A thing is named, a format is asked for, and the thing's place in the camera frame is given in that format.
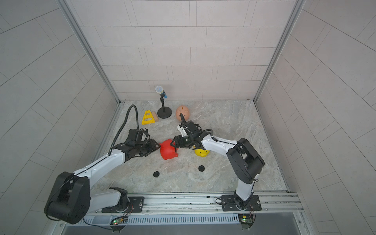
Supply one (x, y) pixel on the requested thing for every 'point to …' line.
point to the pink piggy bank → (184, 110)
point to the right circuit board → (246, 220)
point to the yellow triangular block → (145, 122)
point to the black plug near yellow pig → (201, 168)
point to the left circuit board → (118, 220)
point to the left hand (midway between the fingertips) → (161, 145)
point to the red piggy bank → (167, 151)
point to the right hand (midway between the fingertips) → (174, 144)
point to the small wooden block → (156, 119)
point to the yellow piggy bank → (201, 152)
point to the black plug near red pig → (156, 174)
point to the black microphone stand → (164, 112)
